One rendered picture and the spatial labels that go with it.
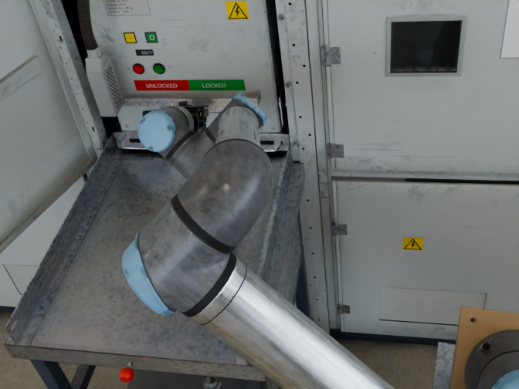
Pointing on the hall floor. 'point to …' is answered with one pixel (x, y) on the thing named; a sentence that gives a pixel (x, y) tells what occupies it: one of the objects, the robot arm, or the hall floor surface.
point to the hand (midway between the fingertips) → (192, 114)
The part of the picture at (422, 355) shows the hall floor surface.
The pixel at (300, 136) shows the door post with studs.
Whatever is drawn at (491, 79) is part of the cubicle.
